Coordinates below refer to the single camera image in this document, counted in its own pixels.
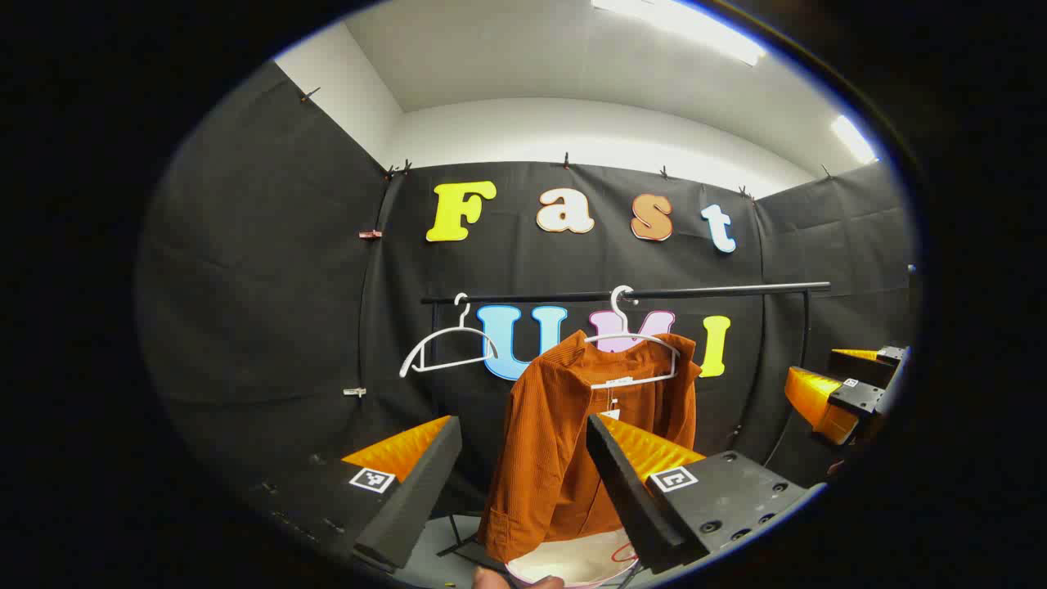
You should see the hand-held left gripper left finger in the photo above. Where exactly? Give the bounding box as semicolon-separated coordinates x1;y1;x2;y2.
241;415;464;572

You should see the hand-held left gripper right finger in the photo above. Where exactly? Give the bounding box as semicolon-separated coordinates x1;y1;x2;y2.
585;412;828;574

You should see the white laundry hamper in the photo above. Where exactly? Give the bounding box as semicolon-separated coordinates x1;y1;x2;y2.
506;528;647;589

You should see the orange corduroy shirt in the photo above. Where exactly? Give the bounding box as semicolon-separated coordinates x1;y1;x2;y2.
477;330;703;565

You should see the white clothes hanger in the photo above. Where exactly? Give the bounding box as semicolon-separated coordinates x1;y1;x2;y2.
582;285;681;389
399;293;500;379

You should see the empty white clothes hanger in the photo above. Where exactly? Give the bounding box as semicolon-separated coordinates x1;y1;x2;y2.
399;293;500;379

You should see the black clothes rack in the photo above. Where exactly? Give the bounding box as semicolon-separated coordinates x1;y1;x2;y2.
421;281;832;565

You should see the short ceiling light panel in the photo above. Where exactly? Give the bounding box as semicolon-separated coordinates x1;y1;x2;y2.
832;115;878;164

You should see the black backdrop cloth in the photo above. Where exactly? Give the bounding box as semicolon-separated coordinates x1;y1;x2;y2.
135;61;917;541

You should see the row of black backdrop clips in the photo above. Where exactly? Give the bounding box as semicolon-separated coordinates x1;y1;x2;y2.
299;86;835;201

